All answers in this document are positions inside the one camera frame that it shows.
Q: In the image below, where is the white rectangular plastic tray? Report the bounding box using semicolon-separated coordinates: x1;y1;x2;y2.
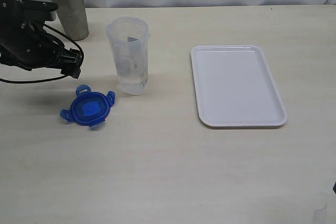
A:
191;45;288;129

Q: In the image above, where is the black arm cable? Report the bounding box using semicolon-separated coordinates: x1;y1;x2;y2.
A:
0;23;85;84

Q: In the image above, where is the stainless steel tumbler cup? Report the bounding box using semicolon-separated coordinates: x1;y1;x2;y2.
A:
51;0;89;41

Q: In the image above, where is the blue plastic lid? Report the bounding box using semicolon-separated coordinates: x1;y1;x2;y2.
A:
60;84;116;131

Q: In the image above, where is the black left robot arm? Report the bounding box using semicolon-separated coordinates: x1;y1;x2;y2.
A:
1;0;83;79

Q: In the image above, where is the clear tall plastic container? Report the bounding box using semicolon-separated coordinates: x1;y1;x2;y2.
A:
106;17;150;95

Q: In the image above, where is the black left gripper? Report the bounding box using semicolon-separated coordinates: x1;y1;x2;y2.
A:
1;19;81;79

